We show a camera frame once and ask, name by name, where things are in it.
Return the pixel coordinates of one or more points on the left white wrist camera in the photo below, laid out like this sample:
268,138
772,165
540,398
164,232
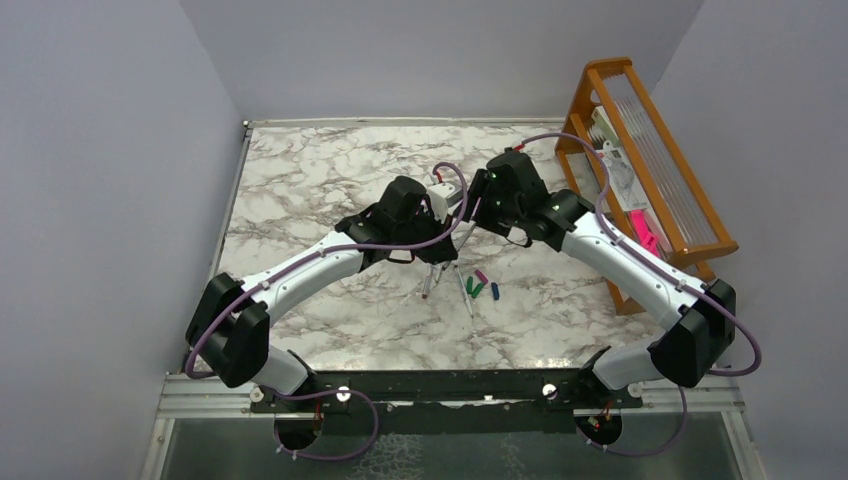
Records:
443,198

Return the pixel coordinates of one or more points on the white package in rack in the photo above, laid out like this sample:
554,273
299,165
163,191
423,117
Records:
625,183

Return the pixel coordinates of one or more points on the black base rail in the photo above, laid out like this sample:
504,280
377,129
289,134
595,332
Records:
433,402

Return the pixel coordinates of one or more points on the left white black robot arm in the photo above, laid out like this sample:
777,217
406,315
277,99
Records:
230,328

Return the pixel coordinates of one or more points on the pink pen cap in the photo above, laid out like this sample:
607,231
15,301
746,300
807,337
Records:
481,276

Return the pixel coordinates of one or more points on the pink item in rack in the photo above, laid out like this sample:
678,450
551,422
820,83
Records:
648,231

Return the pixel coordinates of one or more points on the silver pen red tip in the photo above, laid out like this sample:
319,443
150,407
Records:
428,281

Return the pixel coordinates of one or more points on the orange wooden rack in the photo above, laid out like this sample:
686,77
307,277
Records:
691,225

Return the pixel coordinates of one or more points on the silver pen green tip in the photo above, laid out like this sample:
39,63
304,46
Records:
463,291

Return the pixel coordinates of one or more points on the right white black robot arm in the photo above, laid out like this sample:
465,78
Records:
508,193

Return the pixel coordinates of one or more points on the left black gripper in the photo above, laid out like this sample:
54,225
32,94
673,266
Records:
436,244

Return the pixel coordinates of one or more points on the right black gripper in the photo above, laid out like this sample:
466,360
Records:
486,221

